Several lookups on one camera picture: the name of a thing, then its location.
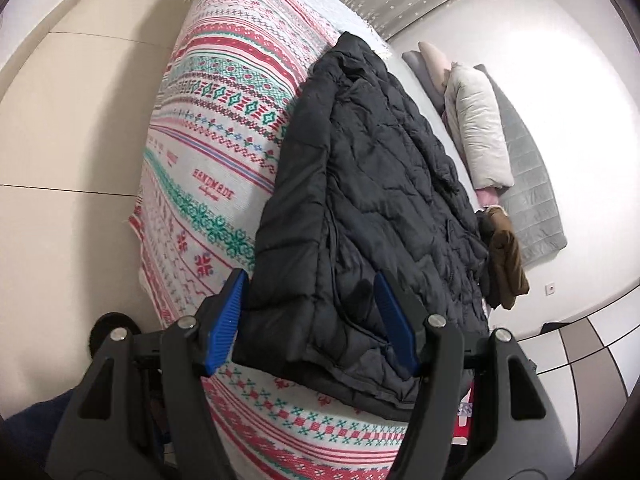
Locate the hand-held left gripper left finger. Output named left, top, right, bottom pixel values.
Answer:
left=46, top=269, right=250, bottom=480

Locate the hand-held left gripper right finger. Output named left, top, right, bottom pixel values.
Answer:
left=373, top=271, right=584, bottom=480

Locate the black puffer jacket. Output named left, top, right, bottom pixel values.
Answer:
left=233, top=31, right=491, bottom=422

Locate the black round wheel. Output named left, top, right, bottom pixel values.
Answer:
left=86, top=313, right=142, bottom=362

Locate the brown garment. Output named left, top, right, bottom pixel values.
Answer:
left=487, top=207, right=530, bottom=310

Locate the patterned knit blanket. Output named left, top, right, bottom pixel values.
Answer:
left=127, top=0, right=473, bottom=480

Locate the grey quilted headboard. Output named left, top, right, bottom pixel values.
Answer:
left=472, top=64, right=568, bottom=264

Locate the white pillow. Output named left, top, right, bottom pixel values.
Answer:
left=444, top=62, right=516, bottom=190

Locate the pink pillow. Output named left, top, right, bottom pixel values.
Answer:
left=418, top=41, right=457, bottom=92

